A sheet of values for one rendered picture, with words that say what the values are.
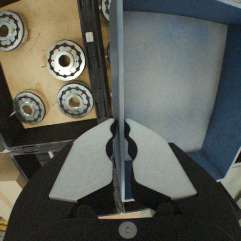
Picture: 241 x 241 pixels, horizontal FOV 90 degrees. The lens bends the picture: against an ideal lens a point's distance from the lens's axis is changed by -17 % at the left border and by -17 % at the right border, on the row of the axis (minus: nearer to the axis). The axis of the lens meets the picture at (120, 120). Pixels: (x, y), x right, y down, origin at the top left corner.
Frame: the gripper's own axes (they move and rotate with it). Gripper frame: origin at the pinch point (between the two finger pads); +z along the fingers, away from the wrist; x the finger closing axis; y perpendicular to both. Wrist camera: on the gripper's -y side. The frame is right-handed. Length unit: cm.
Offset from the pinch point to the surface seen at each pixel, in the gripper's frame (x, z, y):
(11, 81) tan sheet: -30.9, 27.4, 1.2
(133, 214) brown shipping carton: 9, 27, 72
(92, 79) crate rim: -5.1, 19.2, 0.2
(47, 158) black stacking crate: -25.8, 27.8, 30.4
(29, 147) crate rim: -23.9, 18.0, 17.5
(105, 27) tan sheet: -2.8, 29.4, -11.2
